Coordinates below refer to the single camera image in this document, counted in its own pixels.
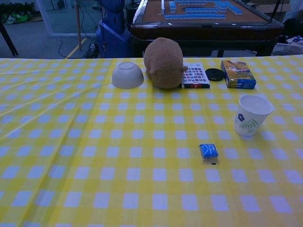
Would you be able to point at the wooden pole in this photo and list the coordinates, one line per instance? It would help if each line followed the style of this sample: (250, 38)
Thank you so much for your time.
(78, 26)

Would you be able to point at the blue machine base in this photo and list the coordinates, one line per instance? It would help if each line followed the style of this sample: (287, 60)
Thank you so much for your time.
(113, 35)

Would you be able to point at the brown plush toy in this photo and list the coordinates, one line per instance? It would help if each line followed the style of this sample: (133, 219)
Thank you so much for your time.
(163, 63)

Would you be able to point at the card box with colourful grid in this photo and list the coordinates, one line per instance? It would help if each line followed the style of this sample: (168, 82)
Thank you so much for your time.
(195, 75)

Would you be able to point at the long blue mahjong tile row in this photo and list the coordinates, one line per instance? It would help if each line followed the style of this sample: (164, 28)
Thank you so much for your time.
(194, 17)

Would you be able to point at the blue and orange box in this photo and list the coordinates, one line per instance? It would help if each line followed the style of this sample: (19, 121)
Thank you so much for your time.
(237, 75)

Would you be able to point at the white mahjong tile column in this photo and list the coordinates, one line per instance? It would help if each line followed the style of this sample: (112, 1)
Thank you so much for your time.
(163, 6)

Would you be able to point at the short blue mahjong tile row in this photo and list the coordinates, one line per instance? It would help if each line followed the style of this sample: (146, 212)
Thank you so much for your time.
(201, 10)

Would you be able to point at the diagonal blue mahjong tile row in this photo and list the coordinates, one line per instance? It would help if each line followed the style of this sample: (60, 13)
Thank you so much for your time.
(228, 7)

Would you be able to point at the yellow checkered tablecloth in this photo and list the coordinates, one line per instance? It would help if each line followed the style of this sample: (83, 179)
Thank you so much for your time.
(94, 142)

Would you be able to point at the blue mahjong tile stack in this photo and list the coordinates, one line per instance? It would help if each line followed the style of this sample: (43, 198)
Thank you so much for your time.
(172, 6)

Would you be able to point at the dark wooden mahjong table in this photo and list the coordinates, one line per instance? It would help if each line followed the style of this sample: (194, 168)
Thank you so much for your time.
(206, 30)

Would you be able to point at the white plastic basket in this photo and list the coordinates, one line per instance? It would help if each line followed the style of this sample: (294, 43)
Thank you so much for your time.
(287, 49)

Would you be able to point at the white floral paper cup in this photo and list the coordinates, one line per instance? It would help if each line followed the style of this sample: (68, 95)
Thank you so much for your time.
(254, 106)

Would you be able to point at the black round lid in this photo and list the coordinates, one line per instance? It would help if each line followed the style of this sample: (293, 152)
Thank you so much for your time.
(215, 74)

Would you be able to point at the white upturned bowl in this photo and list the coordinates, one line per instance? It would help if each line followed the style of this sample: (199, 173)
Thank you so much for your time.
(127, 76)

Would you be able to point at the small blue packet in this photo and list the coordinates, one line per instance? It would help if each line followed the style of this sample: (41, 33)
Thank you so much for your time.
(208, 151)

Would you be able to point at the green items pile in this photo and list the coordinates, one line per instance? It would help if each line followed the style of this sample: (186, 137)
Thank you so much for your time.
(15, 16)

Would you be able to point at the black table leg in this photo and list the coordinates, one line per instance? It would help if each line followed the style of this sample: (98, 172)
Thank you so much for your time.
(8, 40)

